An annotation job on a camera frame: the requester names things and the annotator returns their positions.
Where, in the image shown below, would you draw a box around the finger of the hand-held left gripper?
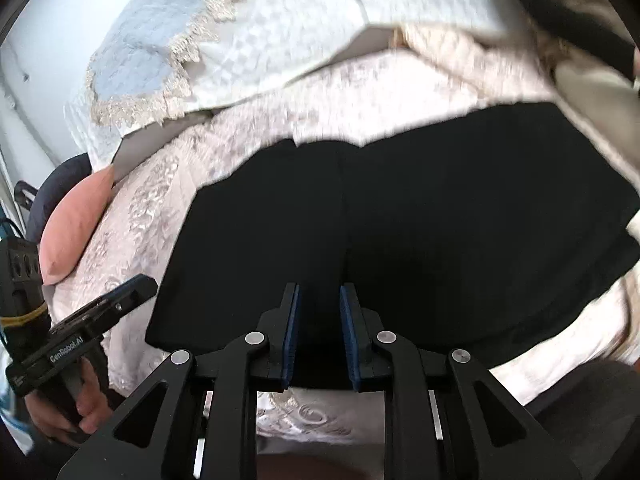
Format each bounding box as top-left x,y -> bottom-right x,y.
50,274 -> 159,337
65,278 -> 147,322

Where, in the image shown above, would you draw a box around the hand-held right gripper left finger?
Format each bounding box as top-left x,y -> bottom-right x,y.
56,283 -> 302,480

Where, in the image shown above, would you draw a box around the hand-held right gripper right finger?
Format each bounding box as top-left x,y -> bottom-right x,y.
339,283 -> 584,480

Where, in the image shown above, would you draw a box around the black pants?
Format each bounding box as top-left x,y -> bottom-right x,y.
145,102 -> 640,392

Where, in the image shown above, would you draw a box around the person's left hand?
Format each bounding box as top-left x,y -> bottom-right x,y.
25,360 -> 110,443

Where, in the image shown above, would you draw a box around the pink pillow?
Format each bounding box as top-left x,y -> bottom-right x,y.
39,166 -> 117,287

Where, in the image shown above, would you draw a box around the pink floral quilted bedspread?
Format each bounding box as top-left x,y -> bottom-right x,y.
50,24 -> 640,442

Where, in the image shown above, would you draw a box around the blue-grey lace-trimmed pillow cover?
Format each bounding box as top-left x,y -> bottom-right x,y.
84,0 -> 243,128

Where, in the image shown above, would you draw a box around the white lace cover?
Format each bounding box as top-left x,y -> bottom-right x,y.
65,0 -> 528,173

